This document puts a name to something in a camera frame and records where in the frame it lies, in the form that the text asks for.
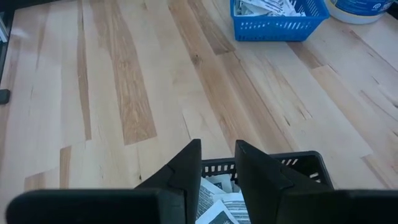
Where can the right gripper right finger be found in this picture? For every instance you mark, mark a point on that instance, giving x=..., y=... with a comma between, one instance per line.
x=295, y=208

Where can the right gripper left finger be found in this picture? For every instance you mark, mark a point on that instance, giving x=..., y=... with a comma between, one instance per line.
x=109, y=208

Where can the black plastic basket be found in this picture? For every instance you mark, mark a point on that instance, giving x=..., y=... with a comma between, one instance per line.
x=308, y=161

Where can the white antiseptic towelette packet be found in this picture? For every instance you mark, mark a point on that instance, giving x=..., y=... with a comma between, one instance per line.
x=217, y=217
x=238, y=207
x=206, y=193
x=222, y=183

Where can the blue plastic basket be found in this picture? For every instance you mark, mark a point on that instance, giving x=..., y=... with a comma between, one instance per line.
x=273, y=29

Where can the plain white bandage packet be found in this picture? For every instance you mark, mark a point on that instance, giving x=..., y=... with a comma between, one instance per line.
x=248, y=7
x=283, y=6

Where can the disinfecting wipes canister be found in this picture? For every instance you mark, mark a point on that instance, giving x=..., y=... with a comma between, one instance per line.
x=357, y=11

